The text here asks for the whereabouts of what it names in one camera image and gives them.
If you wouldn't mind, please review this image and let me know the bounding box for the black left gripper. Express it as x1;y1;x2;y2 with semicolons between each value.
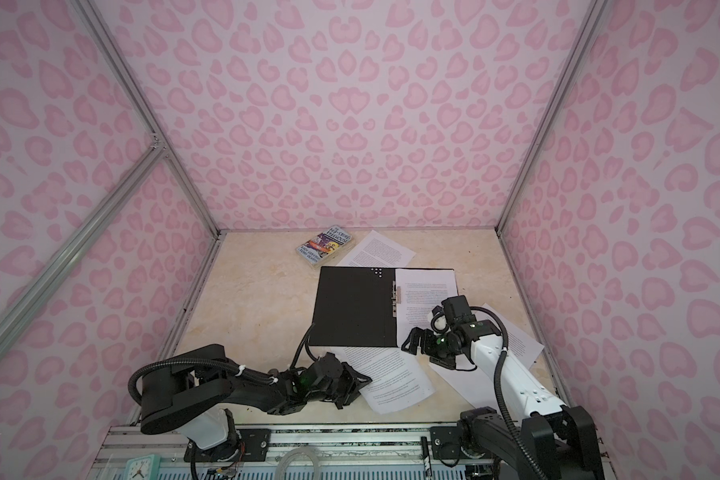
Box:
308;362;377;410

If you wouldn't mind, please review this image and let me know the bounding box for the printed paper sheet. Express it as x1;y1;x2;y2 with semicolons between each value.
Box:
395;268;458;347
338;231;416;268
431;314;544;409
336;347;435;414

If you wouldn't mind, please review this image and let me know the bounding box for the white and black folder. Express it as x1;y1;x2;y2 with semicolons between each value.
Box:
308;266;460;349

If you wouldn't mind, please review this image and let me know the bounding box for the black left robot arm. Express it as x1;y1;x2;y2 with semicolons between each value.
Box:
127;331;372;460

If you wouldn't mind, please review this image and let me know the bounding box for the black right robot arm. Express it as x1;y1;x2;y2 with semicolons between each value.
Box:
401;295;605;479

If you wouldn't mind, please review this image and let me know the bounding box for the black marker pen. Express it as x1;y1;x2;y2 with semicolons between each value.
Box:
420;436;434;480

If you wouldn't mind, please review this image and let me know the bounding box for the clear plastic tube loop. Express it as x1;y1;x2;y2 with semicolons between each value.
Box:
274;446;323;480

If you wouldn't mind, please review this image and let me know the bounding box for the colourful paperback book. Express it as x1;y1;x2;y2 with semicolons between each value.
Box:
296;225;354;267

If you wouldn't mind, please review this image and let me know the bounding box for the small teal alarm clock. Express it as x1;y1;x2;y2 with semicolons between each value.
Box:
122;454;161;480

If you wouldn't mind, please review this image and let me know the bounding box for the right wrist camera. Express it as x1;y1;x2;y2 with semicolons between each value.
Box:
430;306;448;335

